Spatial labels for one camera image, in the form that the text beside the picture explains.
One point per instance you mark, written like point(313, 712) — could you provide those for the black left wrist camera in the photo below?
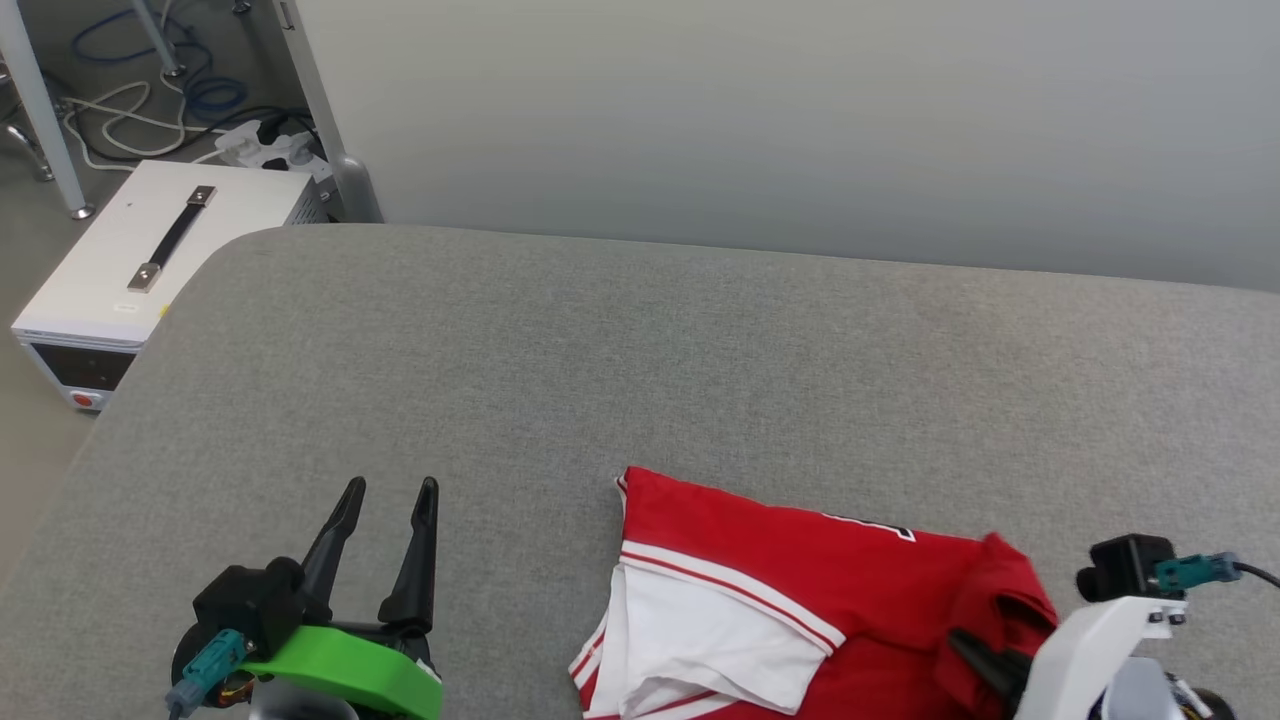
point(245, 600)

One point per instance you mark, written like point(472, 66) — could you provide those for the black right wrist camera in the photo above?
point(1125, 565)

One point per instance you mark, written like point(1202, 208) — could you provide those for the grey metal partition post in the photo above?
point(325, 110)

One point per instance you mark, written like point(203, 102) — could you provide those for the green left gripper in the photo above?
point(360, 665)

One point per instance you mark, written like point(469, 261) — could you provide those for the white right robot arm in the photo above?
point(1150, 695)

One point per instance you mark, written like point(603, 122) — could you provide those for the white equipment box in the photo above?
point(110, 260)

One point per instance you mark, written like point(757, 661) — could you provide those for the red and white sports jersey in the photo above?
point(780, 560)

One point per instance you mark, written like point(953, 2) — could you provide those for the white power strip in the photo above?
point(265, 150)

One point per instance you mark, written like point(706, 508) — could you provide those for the grey fabric sofa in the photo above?
point(700, 380)

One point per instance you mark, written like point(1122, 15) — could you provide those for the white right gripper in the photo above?
point(1090, 640)

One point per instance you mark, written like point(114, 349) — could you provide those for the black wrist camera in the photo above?
point(1125, 565)
point(245, 600)

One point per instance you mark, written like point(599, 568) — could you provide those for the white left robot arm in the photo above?
point(300, 710)

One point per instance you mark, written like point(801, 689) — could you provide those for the white metal table leg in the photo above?
point(45, 110)

